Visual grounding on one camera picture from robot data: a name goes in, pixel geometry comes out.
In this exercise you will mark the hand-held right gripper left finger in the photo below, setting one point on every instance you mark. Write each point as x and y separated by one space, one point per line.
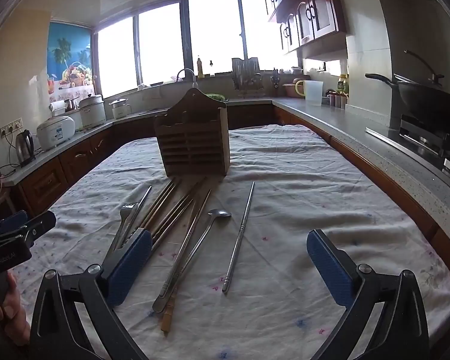
131 266

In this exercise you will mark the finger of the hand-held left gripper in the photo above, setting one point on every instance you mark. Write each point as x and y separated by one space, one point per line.
37 225
13 219

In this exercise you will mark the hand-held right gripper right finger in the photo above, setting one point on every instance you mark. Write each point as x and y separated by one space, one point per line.
328 266

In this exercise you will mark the metal fork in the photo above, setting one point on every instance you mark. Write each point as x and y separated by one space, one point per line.
124 217

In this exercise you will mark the light bamboo chopstick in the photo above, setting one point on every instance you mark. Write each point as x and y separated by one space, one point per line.
167 320

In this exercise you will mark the wooden utensil holder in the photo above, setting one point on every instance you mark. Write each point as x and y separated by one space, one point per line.
191 146

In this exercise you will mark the person's left hand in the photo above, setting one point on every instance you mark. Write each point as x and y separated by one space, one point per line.
13 315

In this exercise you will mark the wooden base cabinets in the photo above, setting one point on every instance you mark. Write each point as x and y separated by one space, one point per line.
41 187

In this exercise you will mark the metal chopstick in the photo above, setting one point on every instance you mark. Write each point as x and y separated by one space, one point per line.
140 208
240 232

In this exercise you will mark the pile of wooden chopsticks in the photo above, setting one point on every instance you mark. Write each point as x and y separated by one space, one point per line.
161 204

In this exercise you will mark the steel electric kettle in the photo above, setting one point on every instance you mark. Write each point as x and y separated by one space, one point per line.
24 148

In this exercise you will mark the white floral tablecloth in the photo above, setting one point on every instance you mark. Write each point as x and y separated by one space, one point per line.
285 202

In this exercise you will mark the white rice cooker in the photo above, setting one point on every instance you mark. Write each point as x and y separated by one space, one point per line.
56 133

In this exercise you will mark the white paper roll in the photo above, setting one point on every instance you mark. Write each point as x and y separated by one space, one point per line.
58 108

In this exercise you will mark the tall white cooker pot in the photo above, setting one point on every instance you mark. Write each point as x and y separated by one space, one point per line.
93 114

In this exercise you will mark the grey speckled countertop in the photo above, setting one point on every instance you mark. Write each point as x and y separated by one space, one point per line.
360 135

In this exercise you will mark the small white cooker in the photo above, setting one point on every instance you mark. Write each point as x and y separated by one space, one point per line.
120 110

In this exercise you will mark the gas stove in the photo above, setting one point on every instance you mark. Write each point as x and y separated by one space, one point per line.
423 138

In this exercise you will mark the spice jar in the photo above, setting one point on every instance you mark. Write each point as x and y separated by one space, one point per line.
344 101
338 100
331 99

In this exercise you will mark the white plastic pitcher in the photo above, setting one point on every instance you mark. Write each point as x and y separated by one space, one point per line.
314 93

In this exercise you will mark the pink bowl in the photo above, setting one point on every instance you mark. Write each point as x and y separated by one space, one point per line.
290 90

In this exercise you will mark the yellow oil bottle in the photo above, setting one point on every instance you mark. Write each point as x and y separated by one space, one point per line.
344 82

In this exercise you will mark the green basket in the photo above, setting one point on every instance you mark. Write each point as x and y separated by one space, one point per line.
215 96

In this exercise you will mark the black wok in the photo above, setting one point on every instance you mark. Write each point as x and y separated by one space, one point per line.
431 101

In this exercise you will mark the curved sink faucet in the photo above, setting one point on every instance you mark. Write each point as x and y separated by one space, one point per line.
194 78

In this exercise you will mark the knife rack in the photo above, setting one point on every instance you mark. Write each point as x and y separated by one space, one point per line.
245 71

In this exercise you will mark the wok lid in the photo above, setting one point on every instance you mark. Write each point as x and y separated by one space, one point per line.
435 82

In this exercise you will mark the kitchen window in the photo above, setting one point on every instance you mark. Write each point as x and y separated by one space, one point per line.
161 45

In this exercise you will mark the wall power socket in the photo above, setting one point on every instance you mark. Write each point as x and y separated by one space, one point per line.
11 127

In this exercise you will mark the fruit wall poster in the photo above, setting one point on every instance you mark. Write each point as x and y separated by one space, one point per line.
69 56

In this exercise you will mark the wooden wall cabinets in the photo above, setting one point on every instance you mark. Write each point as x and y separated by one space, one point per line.
318 11

